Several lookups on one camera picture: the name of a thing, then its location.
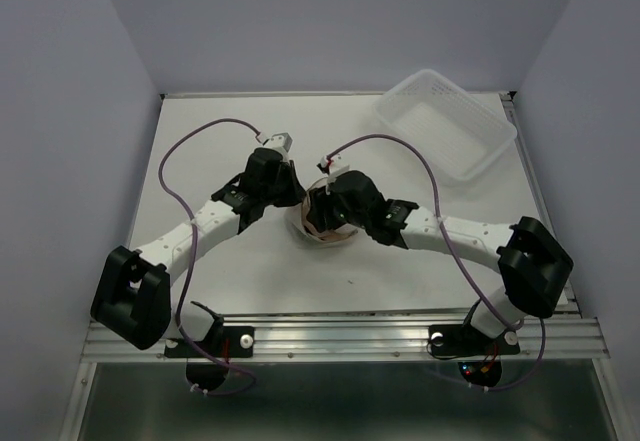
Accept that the round white mesh laundry bag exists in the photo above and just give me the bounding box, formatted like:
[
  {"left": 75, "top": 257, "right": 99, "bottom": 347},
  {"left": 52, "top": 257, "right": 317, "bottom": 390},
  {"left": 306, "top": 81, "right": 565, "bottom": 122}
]
[{"left": 285, "top": 177, "right": 358, "bottom": 247}]

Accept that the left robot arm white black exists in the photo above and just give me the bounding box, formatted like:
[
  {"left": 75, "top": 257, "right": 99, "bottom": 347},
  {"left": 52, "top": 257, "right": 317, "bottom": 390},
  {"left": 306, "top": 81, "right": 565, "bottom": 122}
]
[{"left": 90, "top": 143, "right": 305, "bottom": 350}]

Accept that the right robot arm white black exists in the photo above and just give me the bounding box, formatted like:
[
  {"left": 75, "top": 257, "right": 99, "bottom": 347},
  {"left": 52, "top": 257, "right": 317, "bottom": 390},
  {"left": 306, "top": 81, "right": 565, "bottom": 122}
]
[{"left": 302, "top": 171, "right": 574, "bottom": 351}]

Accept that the white plastic mesh basket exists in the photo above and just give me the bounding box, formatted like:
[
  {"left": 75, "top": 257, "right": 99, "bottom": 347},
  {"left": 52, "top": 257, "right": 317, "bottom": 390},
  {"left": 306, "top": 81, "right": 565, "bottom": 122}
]
[{"left": 373, "top": 69, "right": 517, "bottom": 184}]

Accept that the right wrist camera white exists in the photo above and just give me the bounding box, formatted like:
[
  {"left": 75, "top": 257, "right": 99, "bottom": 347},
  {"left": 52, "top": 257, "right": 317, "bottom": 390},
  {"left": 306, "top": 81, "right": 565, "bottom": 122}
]
[{"left": 317, "top": 154, "right": 350, "bottom": 186}]

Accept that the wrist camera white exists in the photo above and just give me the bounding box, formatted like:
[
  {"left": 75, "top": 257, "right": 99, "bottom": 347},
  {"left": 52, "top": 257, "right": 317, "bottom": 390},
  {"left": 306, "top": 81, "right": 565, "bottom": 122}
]
[
  {"left": 317, "top": 154, "right": 350, "bottom": 186},
  {"left": 255, "top": 132, "right": 293, "bottom": 153}
]

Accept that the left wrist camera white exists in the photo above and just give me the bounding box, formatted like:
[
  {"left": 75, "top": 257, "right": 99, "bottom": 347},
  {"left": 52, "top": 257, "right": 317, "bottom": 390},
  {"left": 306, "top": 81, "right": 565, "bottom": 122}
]
[{"left": 255, "top": 132, "right": 293, "bottom": 153}]

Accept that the aluminium mounting rail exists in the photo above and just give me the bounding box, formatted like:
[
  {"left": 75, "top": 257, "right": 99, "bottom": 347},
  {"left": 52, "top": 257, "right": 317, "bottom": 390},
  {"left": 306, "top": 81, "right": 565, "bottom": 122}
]
[{"left": 81, "top": 313, "right": 610, "bottom": 364}]

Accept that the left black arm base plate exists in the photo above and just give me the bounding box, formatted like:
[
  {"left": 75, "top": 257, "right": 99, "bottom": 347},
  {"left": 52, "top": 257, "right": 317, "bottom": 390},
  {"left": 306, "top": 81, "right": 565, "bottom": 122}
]
[{"left": 164, "top": 325, "right": 255, "bottom": 360}]

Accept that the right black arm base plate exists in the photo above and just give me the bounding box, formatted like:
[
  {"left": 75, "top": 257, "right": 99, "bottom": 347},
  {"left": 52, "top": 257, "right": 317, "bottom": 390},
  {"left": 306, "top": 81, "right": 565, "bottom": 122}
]
[{"left": 427, "top": 324, "right": 521, "bottom": 359}]

